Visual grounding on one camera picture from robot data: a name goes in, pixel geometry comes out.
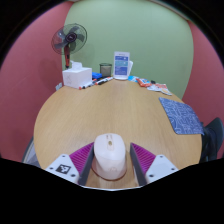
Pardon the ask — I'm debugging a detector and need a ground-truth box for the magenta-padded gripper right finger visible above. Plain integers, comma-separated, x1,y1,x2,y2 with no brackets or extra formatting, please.
129,142,179,187

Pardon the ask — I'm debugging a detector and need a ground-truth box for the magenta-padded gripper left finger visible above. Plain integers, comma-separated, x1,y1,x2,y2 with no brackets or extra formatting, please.
44,141,96,186

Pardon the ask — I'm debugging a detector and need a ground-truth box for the pale pink computer mouse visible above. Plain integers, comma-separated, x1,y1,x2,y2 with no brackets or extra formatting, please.
90,133,128,182

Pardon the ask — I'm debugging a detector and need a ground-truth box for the blue patterned mouse pad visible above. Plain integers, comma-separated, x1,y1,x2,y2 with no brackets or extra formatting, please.
158,96,205,136

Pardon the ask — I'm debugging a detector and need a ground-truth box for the black office chair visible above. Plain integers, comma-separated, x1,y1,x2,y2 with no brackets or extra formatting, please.
199,116,224,163

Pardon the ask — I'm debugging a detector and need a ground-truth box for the large orange white snack packet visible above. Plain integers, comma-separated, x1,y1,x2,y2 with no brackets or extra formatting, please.
155,83,173,97

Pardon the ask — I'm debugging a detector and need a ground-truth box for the red-capped whiteboard marker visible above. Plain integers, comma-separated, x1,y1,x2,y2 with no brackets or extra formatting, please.
78,79,98,90

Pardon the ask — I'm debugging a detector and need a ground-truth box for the white tissue box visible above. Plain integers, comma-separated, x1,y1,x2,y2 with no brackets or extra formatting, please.
61,60,93,90

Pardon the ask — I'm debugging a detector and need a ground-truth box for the black whiteboard marker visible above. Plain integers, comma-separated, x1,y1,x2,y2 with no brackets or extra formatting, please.
94,76,114,86

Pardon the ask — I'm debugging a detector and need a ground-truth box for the white curved chair back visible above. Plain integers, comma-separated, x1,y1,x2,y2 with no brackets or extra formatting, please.
128,60,134,77

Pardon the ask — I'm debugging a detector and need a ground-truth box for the dark mesh pen cup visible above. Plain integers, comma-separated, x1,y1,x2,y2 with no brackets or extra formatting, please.
99,62,113,78

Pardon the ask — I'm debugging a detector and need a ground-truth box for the acrylic sign stand blue card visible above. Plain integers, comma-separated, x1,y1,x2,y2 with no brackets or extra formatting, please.
113,50,131,81

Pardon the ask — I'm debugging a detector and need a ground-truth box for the standing fan with red pole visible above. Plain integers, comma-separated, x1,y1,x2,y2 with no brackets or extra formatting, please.
50,22,88,70

